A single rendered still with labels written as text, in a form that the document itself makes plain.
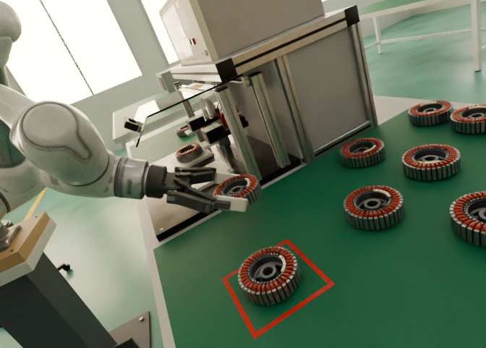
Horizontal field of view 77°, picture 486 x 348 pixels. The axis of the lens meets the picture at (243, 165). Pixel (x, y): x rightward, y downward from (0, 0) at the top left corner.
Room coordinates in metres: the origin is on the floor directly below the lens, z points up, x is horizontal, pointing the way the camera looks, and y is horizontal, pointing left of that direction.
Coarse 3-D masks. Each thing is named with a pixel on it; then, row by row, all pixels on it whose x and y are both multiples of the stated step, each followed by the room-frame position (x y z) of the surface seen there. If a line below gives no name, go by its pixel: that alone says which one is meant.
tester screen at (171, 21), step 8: (168, 16) 1.19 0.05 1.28; (176, 16) 1.08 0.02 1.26; (168, 24) 1.24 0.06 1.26; (176, 24) 1.12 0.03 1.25; (168, 32) 1.30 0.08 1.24; (176, 40) 1.21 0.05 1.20; (184, 40) 1.10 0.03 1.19; (176, 48) 1.27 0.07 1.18; (184, 56) 1.20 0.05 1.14; (192, 56) 1.09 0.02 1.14
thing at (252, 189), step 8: (240, 176) 0.68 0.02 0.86; (248, 176) 0.67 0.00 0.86; (224, 184) 0.67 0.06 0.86; (232, 184) 0.67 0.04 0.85; (240, 184) 0.67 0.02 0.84; (248, 184) 0.62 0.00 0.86; (256, 184) 0.62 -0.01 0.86; (216, 192) 0.64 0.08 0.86; (224, 192) 0.65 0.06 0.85; (232, 192) 0.63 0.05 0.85; (240, 192) 0.61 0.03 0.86; (248, 192) 0.59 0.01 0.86; (256, 192) 0.60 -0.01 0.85; (248, 200) 0.59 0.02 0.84; (256, 200) 0.60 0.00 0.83
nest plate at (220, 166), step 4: (216, 160) 1.05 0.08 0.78; (220, 160) 1.04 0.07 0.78; (208, 164) 1.04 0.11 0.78; (212, 164) 1.03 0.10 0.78; (216, 164) 1.01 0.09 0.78; (220, 164) 1.00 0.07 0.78; (224, 164) 0.99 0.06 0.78; (216, 168) 0.98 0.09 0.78; (220, 168) 0.97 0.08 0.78; (224, 168) 0.96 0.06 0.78; (228, 168) 0.94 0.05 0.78; (224, 172) 0.92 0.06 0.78; (228, 172) 0.91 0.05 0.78; (232, 172) 0.91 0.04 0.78; (192, 184) 0.92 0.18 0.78; (196, 184) 0.91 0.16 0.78; (200, 184) 0.90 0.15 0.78; (204, 184) 0.89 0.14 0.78; (208, 184) 0.89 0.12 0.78; (196, 188) 0.89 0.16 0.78; (200, 188) 0.88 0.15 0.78; (204, 188) 0.89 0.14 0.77
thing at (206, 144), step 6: (210, 126) 1.00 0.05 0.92; (216, 126) 0.98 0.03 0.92; (222, 126) 0.96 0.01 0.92; (246, 126) 0.98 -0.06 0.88; (204, 132) 0.97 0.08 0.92; (210, 132) 0.95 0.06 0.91; (216, 132) 0.96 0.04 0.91; (222, 132) 0.96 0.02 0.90; (228, 132) 0.96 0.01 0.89; (204, 138) 1.00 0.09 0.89; (210, 138) 0.95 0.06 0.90; (216, 138) 0.95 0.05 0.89; (204, 144) 0.97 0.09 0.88; (210, 144) 0.95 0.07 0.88
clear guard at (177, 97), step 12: (192, 84) 1.02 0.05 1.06; (204, 84) 0.92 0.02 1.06; (216, 84) 0.82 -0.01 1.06; (168, 96) 0.96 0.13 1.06; (180, 96) 0.86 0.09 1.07; (192, 96) 0.79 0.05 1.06; (144, 108) 0.91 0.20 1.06; (156, 108) 0.82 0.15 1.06; (168, 108) 0.78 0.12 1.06; (144, 120) 0.77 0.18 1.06; (132, 132) 0.90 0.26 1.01
